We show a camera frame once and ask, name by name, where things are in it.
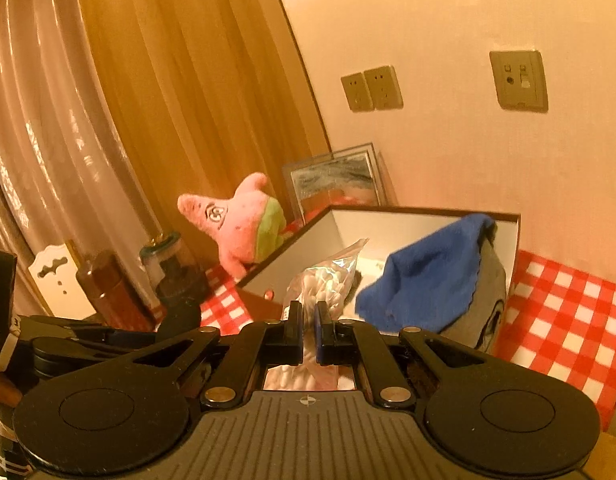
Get red checkered tablecloth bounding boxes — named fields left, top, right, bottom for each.
left=200, top=250, right=616, bottom=413

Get framed picture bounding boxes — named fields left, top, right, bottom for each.
left=282, top=142, right=389, bottom=226

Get blue cloth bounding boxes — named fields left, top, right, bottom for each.
left=355, top=213, right=497, bottom=334

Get beige wall outlet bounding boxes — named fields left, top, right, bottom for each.
left=340, top=72, right=374, bottom=112
left=364, top=65, right=404, bottom=110

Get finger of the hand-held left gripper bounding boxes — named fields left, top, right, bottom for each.
left=18, top=300, right=202, bottom=342
left=32, top=336, right=161, bottom=377

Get white carved chair back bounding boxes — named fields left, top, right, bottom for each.
left=27, top=240, right=96, bottom=318

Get beige wall switch plate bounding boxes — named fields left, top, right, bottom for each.
left=489, top=50, right=549, bottom=112

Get clear bag of cotton swabs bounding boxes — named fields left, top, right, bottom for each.
left=262, top=239, right=371, bottom=392

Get glass jar with dark contents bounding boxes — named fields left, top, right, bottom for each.
left=139, top=231, right=209, bottom=307

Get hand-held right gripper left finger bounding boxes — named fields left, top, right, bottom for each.
left=115, top=300, right=305, bottom=408

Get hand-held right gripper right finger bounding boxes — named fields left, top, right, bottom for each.
left=313, top=300, right=494, bottom=408

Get pink starfish plush toy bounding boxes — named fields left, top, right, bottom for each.
left=178, top=172, right=289, bottom=281

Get grey striped cloth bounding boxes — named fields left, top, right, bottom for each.
left=438, top=230, right=510, bottom=354

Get brown cardboard box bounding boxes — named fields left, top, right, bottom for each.
left=235, top=205, right=521, bottom=356

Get sheer white curtain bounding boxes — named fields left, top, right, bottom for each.
left=0, top=0, right=159, bottom=311

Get brown cylindrical jar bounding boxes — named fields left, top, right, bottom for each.
left=75, top=250, right=156, bottom=331

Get golden brown curtain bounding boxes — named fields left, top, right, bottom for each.
left=73, top=0, right=334, bottom=266

